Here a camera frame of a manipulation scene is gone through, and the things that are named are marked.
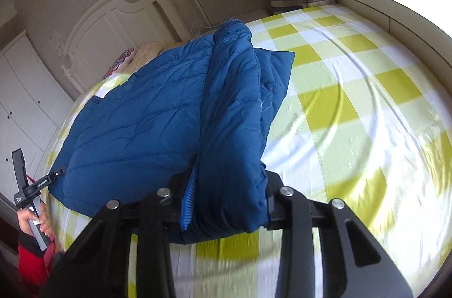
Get white wardrobe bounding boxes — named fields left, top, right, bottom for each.
left=0, top=30, right=75, bottom=214

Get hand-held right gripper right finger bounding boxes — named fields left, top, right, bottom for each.
left=263, top=170, right=414, bottom=298

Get white wooden headboard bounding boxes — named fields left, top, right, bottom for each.
left=60, top=0, right=191, bottom=94

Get person's left forearm red sleeve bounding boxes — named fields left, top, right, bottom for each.
left=17, top=233, right=62, bottom=288

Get white cable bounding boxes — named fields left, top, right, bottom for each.
left=191, top=19, right=212, bottom=38

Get cream pillow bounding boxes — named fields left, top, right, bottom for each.
left=132, top=42, right=165, bottom=67

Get white nightstand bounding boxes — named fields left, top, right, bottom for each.
left=244, top=9, right=272, bottom=23

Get colourful patterned pillow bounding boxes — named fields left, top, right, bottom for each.
left=102, top=49, right=136, bottom=80

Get blue puffer jacket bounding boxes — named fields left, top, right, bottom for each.
left=47, top=17, right=295, bottom=246

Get yellow checked bed sheet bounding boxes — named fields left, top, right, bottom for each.
left=42, top=3, right=452, bottom=298

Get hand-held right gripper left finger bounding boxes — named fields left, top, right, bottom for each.
left=40, top=155, right=198, bottom=298

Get person's left hand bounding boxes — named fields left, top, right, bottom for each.
left=17, top=201, right=53, bottom=244

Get beige window ledge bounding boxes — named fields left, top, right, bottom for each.
left=332, top=0, right=452, bottom=80

